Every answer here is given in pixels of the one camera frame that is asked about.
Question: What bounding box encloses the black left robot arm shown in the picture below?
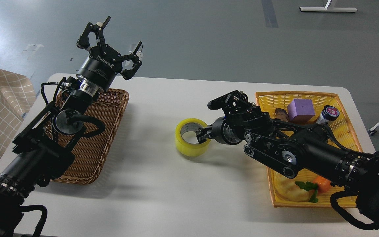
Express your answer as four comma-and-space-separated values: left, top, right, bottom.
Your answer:
0, 16, 142, 237

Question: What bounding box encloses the brown toy animal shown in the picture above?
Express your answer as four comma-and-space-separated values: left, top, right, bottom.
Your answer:
275, 108, 289, 122

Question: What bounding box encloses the purple foam block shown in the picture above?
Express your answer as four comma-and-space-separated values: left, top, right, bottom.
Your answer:
286, 98, 316, 123

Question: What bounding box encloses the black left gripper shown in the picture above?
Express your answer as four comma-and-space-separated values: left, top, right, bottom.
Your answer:
76, 16, 143, 93

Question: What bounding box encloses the orange toy carrot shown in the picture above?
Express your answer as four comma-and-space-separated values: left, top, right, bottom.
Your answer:
294, 176, 331, 203

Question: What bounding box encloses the yellow plastic basket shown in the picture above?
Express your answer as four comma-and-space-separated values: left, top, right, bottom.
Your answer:
255, 91, 363, 208

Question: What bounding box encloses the white stand base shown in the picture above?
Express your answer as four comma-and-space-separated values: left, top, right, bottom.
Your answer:
299, 0, 358, 13

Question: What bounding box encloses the toy croissant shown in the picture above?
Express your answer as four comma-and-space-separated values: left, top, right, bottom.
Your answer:
274, 173, 310, 202

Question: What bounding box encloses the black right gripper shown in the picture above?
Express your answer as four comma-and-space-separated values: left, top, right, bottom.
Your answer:
195, 117, 242, 145

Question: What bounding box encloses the brown wicker basket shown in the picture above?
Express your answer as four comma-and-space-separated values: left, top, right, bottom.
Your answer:
54, 88, 129, 185

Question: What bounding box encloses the yellow tape roll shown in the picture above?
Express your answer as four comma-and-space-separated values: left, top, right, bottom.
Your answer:
174, 118, 210, 157

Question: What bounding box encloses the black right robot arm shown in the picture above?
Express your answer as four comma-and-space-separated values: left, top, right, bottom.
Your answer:
195, 91, 379, 230

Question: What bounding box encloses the small jar with dark lid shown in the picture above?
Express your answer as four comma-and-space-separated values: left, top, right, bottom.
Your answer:
315, 105, 340, 124

